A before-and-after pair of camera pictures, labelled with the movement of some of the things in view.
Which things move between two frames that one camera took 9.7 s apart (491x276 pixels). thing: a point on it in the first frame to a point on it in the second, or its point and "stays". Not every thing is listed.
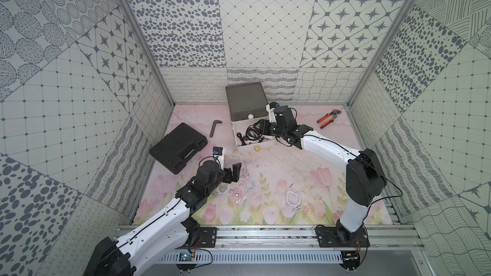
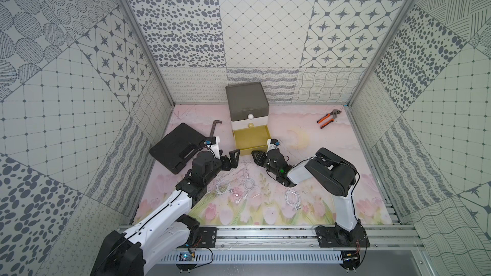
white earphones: (249, 184) stays
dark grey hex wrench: (213, 127) stays
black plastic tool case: (172, 150) stays
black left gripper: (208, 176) to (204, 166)
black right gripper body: (277, 131) to (273, 171)
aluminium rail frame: (391, 243) stays
